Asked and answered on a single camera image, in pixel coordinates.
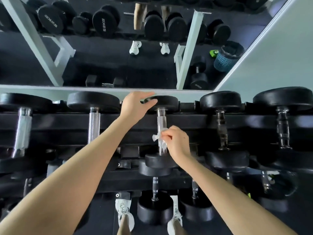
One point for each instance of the person's left hand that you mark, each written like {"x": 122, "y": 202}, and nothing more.
{"x": 133, "y": 107}

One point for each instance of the person's right hand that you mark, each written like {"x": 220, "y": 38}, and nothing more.
{"x": 178, "y": 146}

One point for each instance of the white wet wipe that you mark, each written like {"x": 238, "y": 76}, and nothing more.
{"x": 156, "y": 137}

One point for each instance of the person's left forearm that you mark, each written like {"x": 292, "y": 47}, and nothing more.
{"x": 61, "y": 193}

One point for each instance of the person's right forearm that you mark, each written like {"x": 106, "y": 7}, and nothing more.
{"x": 232, "y": 208}

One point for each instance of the medium black dumbbell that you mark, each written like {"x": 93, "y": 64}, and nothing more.
{"x": 195, "y": 212}
{"x": 155, "y": 212}

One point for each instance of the person's right white sneaker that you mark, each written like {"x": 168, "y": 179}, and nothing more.
{"x": 174, "y": 215}

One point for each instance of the person's white sneaker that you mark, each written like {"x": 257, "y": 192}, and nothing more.
{"x": 123, "y": 208}
{"x": 174, "y": 215}

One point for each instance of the black dumbbell rack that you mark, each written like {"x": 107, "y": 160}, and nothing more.
{"x": 61, "y": 124}

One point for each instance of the person's left white sneaker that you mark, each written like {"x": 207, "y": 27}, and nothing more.
{"x": 123, "y": 208}

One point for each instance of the person's right leg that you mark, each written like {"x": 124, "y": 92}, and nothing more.
{"x": 179, "y": 230}

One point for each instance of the large black dumbbell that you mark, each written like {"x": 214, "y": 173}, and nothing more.
{"x": 55, "y": 168}
{"x": 27, "y": 187}

